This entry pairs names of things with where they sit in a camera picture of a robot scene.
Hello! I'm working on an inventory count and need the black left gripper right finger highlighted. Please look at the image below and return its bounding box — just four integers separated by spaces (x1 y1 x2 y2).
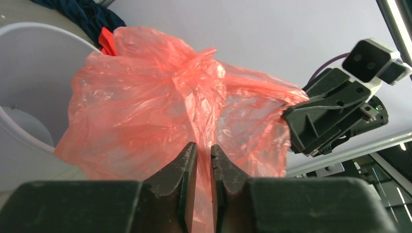
210 145 398 233

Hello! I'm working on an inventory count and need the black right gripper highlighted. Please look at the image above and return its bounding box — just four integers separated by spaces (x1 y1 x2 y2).
283 67 390 158

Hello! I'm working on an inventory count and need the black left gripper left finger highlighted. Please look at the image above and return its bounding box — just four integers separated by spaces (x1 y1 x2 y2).
0 142 197 233

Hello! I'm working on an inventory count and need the red plastic trash bag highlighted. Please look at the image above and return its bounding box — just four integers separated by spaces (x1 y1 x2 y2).
54 27 308 233

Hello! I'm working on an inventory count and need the grey plastic trash bin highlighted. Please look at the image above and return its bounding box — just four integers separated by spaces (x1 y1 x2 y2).
0 22 96 191

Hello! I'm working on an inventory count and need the red cloth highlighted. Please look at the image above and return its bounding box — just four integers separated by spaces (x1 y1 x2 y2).
98 27 118 56

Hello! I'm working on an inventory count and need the navy blue cloth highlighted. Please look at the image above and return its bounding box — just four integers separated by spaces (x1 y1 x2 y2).
32 0 126 43

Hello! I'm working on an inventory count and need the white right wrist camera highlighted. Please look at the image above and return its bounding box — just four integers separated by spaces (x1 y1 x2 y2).
342 38 412 95

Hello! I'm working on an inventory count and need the aluminium frame rail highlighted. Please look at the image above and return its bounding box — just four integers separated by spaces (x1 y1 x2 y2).
286 129 412 177

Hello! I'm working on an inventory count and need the right aluminium corner post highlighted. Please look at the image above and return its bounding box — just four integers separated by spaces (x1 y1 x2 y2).
376 0 412 65

